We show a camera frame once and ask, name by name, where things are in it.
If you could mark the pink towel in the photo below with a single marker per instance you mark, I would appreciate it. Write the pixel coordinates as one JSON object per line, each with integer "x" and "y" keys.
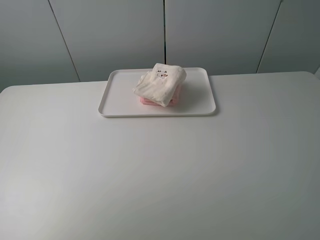
{"x": 173, "y": 101}

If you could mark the cream white towel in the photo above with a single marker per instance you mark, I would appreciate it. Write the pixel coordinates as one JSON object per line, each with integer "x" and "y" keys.
{"x": 160, "y": 84}

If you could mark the white plastic tray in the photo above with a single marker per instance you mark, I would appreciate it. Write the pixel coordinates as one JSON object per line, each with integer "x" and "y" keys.
{"x": 196, "y": 96}

